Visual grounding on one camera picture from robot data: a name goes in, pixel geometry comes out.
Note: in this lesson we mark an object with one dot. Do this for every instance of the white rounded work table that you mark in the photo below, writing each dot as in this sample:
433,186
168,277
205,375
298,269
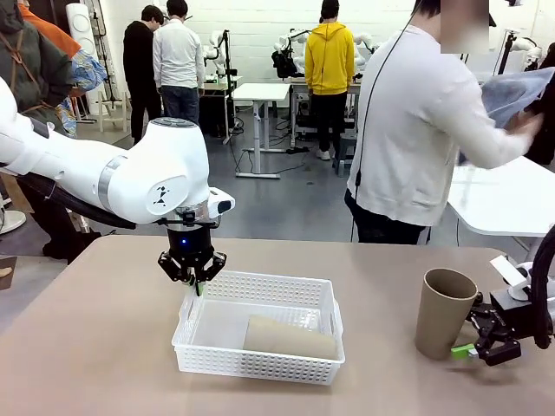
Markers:
498,203

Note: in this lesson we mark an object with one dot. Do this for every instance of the person in white shirt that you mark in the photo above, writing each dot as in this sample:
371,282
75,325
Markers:
178,47

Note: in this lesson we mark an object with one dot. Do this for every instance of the grey robot station desk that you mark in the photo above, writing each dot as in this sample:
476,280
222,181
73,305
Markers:
301,84

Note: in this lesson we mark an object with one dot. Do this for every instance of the blue-grey towel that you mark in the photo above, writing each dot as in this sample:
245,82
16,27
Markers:
503,93

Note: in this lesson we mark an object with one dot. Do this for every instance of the brown paper cup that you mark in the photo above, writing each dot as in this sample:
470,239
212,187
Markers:
438,320

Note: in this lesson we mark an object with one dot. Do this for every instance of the orange garment mannequin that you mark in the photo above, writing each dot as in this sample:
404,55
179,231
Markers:
54,37

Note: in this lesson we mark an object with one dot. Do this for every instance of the white wooden step stool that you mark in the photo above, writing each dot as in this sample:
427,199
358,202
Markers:
106,110

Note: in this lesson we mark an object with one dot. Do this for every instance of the brown board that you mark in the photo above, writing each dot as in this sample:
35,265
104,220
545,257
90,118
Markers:
8,273

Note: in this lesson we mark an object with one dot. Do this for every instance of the grey stool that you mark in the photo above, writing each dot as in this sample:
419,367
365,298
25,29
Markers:
347,147

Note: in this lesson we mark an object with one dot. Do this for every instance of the white perforated plastic basket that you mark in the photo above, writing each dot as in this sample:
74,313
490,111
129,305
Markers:
260,368

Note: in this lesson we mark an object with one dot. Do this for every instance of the figure in green puffer jacket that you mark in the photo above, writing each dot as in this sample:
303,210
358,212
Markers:
34,65

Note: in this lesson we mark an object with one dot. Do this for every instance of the person in black sweater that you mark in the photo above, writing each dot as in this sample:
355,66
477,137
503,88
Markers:
139,60

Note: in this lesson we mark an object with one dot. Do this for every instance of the blue patterned garment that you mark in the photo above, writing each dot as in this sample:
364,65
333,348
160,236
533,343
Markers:
89,71

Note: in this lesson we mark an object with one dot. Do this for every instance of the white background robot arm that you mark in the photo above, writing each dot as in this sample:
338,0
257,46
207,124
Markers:
284,41
212,45

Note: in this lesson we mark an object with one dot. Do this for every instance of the white standing desk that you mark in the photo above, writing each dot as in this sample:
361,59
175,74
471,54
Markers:
260,91

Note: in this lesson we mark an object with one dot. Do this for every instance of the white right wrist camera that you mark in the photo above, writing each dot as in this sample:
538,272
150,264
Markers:
500,268

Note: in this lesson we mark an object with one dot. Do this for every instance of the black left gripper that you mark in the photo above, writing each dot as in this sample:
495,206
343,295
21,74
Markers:
190,245

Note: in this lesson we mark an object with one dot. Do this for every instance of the person in black coat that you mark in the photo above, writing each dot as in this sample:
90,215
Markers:
544,143

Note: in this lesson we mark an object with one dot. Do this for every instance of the black camera tripod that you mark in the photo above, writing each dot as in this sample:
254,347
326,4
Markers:
505,56

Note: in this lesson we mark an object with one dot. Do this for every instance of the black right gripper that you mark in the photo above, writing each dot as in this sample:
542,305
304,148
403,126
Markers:
511,323

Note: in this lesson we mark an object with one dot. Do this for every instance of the person's right forearm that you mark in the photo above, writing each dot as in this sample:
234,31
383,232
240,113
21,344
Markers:
490,149

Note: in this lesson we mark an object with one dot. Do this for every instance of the white tower fan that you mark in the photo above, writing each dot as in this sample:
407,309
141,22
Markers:
82,26

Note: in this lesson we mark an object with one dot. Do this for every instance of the person's right hand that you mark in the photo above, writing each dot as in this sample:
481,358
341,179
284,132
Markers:
526,132

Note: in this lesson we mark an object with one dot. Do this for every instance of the black bag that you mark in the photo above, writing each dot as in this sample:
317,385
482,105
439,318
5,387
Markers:
284,65

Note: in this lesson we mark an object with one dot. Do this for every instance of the wood-top desk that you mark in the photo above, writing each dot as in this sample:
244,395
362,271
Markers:
221,86

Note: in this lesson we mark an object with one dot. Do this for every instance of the person in yellow hoodie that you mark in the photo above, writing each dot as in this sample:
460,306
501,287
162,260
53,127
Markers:
329,56

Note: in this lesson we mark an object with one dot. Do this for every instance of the white round stand base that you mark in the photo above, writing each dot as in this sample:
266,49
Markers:
11,221

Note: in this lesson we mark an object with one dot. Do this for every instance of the person in white sweater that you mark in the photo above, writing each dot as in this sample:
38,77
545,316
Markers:
403,130

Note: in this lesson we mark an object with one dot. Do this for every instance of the black power strip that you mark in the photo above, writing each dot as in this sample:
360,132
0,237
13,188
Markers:
298,150

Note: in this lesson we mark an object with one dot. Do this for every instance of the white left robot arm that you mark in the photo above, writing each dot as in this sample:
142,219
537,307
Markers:
152,164

